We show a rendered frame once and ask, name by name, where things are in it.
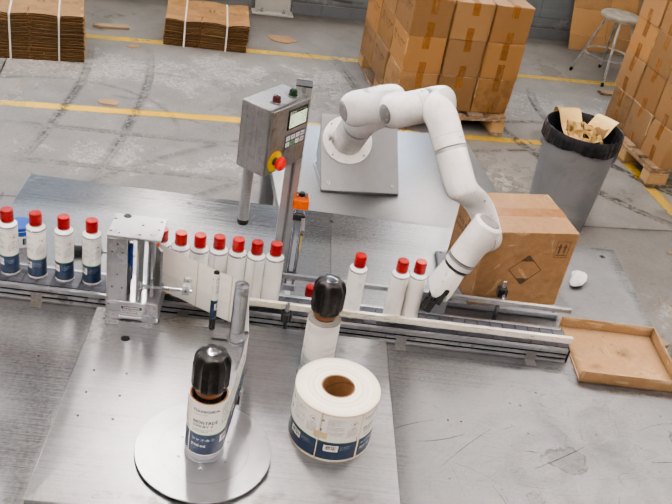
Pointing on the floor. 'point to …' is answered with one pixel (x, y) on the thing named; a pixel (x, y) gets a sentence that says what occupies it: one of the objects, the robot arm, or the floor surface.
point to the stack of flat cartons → (43, 30)
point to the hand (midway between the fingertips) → (427, 304)
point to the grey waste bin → (569, 180)
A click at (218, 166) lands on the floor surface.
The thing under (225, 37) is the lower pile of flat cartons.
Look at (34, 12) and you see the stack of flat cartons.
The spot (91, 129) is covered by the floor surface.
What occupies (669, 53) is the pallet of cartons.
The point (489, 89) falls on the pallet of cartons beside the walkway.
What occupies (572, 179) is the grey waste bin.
